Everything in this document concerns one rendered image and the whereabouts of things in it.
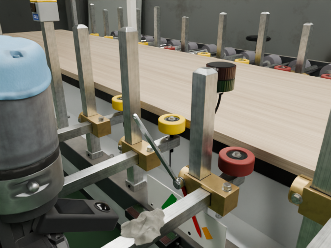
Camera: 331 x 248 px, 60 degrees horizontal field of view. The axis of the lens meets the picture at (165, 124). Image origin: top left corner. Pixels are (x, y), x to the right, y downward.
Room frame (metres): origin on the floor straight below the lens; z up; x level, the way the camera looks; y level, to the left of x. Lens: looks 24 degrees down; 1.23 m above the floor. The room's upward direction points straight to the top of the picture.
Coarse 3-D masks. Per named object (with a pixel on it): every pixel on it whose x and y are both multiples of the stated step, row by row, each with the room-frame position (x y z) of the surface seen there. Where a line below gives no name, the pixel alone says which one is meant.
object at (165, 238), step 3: (129, 210) 0.61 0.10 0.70; (132, 210) 0.61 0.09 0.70; (132, 213) 0.60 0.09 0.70; (135, 213) 0.60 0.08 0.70; (138, 213) 0.60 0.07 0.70; (135, 216) 0.59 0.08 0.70; (165, 237) 0.52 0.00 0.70; (162, 240) 0.51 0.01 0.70; (165, 240) 0.51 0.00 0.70; (168, 240) 0.51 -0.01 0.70; (165, 243) 0.50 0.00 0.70
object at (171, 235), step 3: (135, 207) 0.63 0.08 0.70; (138, 207) 0.63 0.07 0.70; (141, 207) 0.63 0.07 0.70; (138, 210) 0.61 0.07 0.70; (141, 210) 0.61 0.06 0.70; (144, 210) 0.61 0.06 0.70; (168, 234) 0.53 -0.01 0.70; (171, 234) 0.53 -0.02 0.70; (174, 234) 0.53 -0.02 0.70; (168, 237) 0.52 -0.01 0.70; (171, 237) 0.52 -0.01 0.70; (174, 237) 0.52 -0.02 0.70
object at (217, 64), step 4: (208, 64) 0.57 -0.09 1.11; (212, 64) 0.57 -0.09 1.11; (216, 64) 0.57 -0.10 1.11; (220, 64) 0.57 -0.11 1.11; (224, 64) 0.57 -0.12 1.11; (228, 64) 0.57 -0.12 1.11; (232, 64) 0.57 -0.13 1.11; (220, 80) 0.54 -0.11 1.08; (224, 80) 0.54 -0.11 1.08; (228, 80) 0.55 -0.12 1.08; (220, 92) 0.55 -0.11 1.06; (216, 96) 0.54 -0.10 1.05; (220, 96) 0.57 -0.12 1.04; (216, 100) 0.54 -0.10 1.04; (220, 100) 0.57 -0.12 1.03; (216, 108) 0.57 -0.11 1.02
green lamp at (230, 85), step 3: (234, 78) 0.56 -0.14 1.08; (219, 81) 0.54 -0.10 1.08; (222, 81) 0.54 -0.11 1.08; (225, 81) 0.54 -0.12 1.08; (228, 81) 0.54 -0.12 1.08; (231, 81) 0.55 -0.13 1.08; (234, 81) 0.56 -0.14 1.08; (219, 84) 0.54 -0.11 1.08; (222, 84) 0.54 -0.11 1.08; (225, 84) 0.54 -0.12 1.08; (228, 84) 0.54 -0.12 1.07; (231, 84) 0.55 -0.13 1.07; (219, 87) 0.54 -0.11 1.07; (222, 87) 0.54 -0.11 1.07; (225, 87) 0.54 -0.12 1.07; (228, 87) 0.54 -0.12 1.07; (231, 87) 0.55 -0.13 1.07; (219, 90) 0.54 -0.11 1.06; (222, 90) 0.54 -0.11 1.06; (225, 90) 0.54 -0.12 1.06; (228, 90) 0.54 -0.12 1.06; (231, 90) 0.55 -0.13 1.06
